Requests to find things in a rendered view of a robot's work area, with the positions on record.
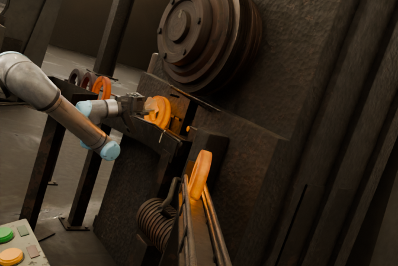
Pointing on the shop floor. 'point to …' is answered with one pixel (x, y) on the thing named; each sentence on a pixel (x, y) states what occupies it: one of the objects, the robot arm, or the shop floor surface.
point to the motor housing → (151, 234)
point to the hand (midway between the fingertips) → (158, 109)
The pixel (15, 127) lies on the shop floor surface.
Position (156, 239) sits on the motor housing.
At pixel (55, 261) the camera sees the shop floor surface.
